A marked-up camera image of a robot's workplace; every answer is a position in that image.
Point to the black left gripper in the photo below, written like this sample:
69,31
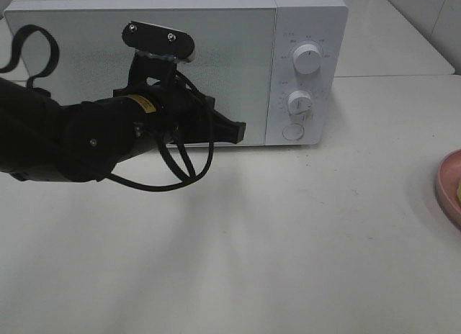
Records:
182,111

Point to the round door release button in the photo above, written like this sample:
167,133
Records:
293,131

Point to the white timer knob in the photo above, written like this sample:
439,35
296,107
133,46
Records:
299,103

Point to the white microwave door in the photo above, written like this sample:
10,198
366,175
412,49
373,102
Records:
233,56

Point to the pink round plate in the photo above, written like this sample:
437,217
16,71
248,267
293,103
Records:
448,175

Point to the sandwich with white bread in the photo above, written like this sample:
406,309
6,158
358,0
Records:
458,193

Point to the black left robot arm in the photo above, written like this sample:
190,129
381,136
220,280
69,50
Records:
42,140

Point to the white microwave oven body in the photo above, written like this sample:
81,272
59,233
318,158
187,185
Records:
296,21

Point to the white upper power knob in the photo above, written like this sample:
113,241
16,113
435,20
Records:
307,57

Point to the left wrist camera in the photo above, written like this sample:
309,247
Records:
157,41

